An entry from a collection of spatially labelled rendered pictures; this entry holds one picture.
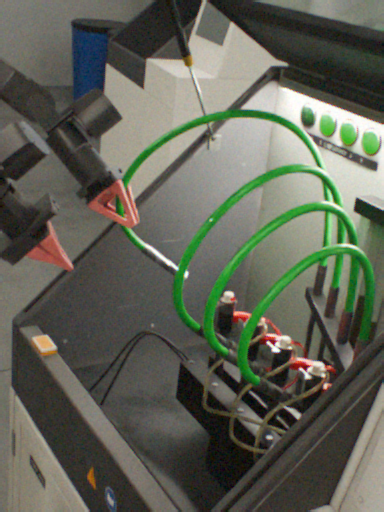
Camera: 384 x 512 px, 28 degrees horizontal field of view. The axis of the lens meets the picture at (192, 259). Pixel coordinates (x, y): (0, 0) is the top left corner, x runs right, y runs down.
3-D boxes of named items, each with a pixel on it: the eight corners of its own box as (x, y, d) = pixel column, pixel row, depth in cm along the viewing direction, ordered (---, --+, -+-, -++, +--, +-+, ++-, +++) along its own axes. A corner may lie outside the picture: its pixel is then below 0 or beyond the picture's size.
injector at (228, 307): (192, 403, 138) (206, 299, 130) (215, 397, 141) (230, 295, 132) (200, 411, 136) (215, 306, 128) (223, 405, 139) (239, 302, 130)
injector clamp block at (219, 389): (171, 429, 143) (179, 359, 137) (216, 418, 149) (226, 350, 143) (279, 554, 117) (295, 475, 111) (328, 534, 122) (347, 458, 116)
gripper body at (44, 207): (61, 216, 105) (23, 179, 101) (7, 265, 106) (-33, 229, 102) (57, 200, 111) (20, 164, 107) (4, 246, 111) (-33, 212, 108)
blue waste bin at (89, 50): (56, 98, 753) (59, 17, 723) (109, 96, 787) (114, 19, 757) (85, 113, 710) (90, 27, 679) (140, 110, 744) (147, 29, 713)
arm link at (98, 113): (24, 106, 132) (22, 103, 123) (77, 64, 132) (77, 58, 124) (69, 161, 134) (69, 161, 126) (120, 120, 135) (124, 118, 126)
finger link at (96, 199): (153, 210, 132) (119, 168, 132) (145, 214, 125) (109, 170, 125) (124, 234, 134) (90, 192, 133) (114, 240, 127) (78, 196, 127)
